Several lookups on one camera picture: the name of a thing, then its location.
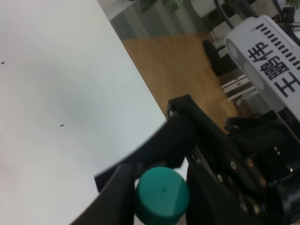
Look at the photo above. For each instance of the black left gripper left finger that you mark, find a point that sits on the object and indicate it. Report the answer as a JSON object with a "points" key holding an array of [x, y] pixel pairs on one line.
{"points": [[114, 204]]}

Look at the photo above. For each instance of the white head camera unit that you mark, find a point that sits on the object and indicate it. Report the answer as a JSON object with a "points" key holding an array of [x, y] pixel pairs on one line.
{"points": [[270, 59]]}

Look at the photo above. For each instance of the green-capped test tube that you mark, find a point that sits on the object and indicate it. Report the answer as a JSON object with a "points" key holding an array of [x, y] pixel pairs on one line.
{"points": [[161, 197]]}

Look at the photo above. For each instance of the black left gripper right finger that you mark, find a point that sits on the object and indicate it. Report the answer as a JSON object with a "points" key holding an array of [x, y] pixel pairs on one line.
{"points": [[172, 142]]}

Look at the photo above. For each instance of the white plant pot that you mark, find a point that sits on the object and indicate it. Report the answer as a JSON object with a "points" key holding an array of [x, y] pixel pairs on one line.
{"points": [[203, 7]]}

